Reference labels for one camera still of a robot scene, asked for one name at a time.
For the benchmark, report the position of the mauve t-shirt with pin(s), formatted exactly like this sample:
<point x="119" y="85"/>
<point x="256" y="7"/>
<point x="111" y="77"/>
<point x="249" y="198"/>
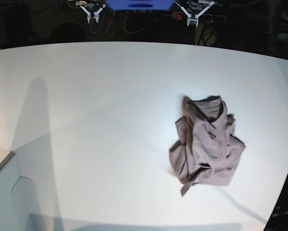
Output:
<point x="207" y="151"/>

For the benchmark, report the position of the blue box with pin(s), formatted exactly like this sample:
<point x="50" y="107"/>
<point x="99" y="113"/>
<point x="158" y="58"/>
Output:
<point x="129" y="5"/>

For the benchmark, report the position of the black power strip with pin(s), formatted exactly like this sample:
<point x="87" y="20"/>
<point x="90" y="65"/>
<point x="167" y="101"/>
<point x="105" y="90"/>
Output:
<point x="208" y="17"/>

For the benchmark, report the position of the grey adjacent table edge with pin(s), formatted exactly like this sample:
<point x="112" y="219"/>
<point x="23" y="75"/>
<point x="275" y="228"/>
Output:
<point x="6" y="160"/>

